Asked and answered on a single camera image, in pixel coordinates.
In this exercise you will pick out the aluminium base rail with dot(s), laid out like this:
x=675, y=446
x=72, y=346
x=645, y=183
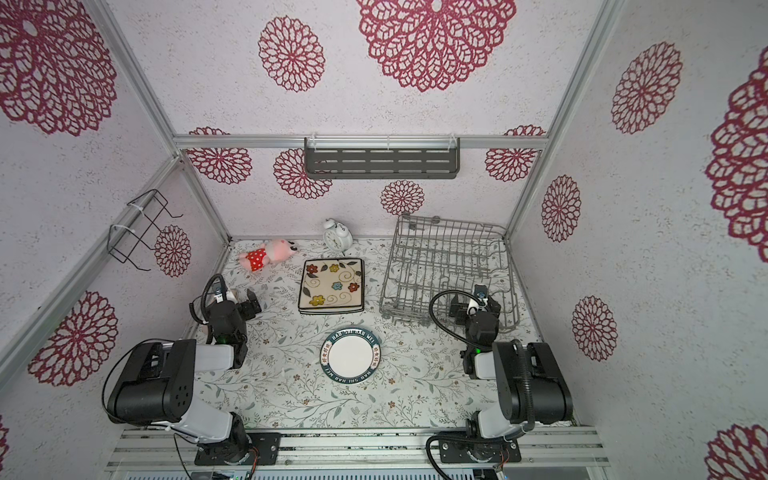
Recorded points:
x=318, y=449

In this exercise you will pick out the pink plush toy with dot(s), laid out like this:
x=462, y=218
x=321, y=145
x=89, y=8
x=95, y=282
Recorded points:
x=271, y=252

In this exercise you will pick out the white round plate four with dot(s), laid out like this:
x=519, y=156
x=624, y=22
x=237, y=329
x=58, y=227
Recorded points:
x=350, y=355

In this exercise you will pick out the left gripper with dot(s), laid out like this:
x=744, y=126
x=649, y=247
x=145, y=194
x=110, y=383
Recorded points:
x=253, y=300

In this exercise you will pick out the grey wire dish rack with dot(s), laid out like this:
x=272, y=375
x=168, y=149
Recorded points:
x=432, y=254

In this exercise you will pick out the grey wall shelf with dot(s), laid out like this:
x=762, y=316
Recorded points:
x=382, y=161

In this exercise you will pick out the black wire wall holder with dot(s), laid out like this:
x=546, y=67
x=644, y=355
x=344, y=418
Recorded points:
x=127, y=235

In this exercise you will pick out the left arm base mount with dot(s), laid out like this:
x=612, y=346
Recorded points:
x=247, y=449

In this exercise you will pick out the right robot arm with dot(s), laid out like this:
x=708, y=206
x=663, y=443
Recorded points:
x=530, y=386

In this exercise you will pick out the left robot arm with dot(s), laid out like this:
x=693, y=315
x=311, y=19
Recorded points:
x=155, y=387

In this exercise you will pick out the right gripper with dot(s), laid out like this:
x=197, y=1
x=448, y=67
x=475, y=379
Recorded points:
x=458, y=308

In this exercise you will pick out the white alarm clock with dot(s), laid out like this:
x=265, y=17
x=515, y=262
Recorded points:
x=337, y=237

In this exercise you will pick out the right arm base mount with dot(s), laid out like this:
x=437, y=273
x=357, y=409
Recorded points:
x=456, y=448

